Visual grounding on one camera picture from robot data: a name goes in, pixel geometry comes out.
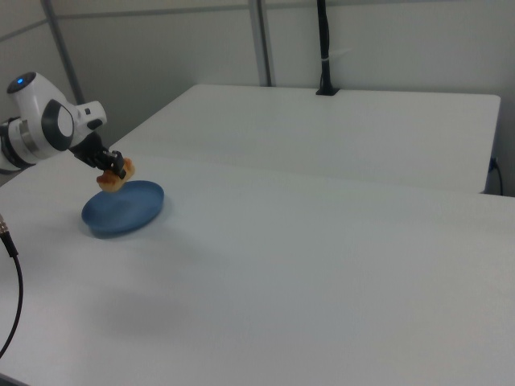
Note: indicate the orange braided bread loaf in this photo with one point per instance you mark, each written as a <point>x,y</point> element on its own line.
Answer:
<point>109,183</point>

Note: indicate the grey metal partition post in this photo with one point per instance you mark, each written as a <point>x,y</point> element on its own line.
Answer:
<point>60,40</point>
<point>265,40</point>

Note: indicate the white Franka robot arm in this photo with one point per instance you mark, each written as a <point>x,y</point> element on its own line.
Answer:
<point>32,120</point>

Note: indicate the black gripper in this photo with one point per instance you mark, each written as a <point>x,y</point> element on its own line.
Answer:
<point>89,146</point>

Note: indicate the black pole with flat base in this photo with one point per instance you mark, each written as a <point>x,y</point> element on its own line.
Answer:
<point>324,40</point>

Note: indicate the blue round plate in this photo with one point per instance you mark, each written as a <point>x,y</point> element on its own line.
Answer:
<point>120,213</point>

